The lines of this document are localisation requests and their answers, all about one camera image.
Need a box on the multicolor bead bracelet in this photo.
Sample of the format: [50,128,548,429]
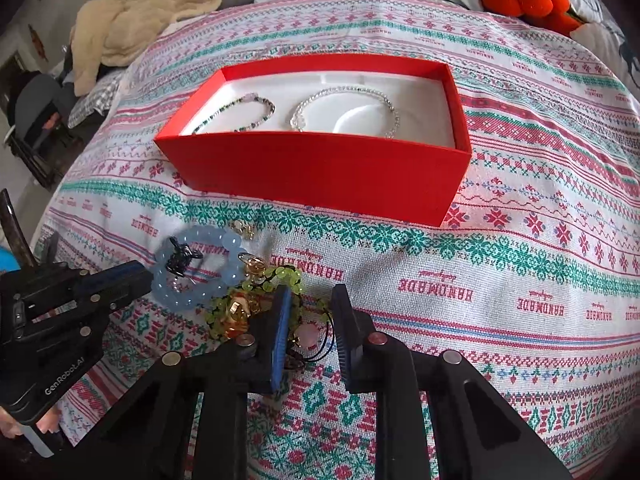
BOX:
[191,93,277,135]

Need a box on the gold ring keychain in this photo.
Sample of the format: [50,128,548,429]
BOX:
[231,219,269,279]

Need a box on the patterned woven blanket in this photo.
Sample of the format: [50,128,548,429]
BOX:
[30,0,640,480]

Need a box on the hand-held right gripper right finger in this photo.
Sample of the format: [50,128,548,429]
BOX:
[330,283,576,480]

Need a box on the red wall ornament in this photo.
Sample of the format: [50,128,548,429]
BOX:
[27,23,51,63]

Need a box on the amber gold charm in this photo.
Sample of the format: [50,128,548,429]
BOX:
[220,297,257,342]

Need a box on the green and black bead bracelet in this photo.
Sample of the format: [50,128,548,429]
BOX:
[205,266,307,345]

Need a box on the red jewelry box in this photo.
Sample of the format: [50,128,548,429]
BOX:
[153,55,474,227]

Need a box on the beige fleece blanket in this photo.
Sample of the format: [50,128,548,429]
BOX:
[69,0,227,97]

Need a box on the black hair claw clip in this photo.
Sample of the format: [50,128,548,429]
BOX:
[165,236,204,277]

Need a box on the dark folding chair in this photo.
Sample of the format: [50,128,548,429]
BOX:
[4,69,77,189]

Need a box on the pink charm with black cord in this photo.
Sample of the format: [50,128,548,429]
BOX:
[286,321,337,367]

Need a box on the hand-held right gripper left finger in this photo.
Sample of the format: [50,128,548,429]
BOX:
[65,284,302,480]

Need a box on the light blue bead bracelet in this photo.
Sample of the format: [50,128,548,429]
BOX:
[150,225,252,315]

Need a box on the clear crystal bead bracelet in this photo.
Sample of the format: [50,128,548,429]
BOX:
[288,85,401,140]

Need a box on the person's left hand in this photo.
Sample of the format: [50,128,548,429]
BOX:
[0,405,64,440]

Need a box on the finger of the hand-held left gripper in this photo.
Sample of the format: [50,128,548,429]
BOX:
[74,279,155,340]
[74,259,152,295]

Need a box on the white deer print pillow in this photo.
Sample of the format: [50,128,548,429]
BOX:
[569,21,640,107]

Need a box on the dark rod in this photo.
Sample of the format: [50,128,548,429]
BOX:
[0,189,37,267]

